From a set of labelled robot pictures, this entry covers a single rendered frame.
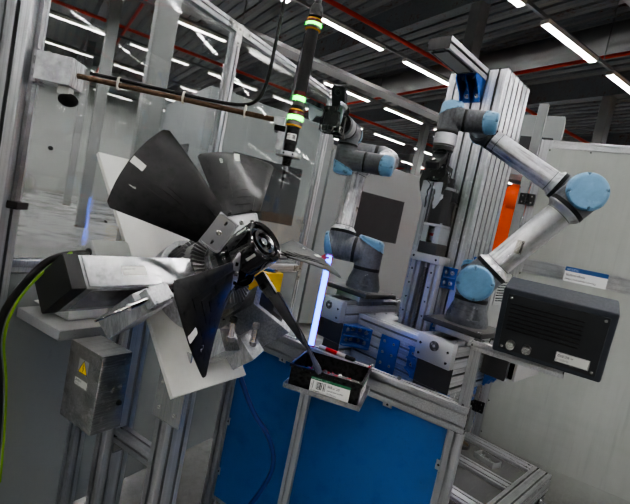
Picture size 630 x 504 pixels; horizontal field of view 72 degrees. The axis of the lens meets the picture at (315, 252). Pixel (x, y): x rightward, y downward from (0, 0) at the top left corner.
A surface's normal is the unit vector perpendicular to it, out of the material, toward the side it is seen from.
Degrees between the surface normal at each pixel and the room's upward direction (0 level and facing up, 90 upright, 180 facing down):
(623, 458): 90
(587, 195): 84
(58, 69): 90
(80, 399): 90
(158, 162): 76
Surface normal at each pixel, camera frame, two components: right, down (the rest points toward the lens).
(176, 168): 0.60, -0.05
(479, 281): -0.45, 0.09
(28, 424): 0.83, 0.21
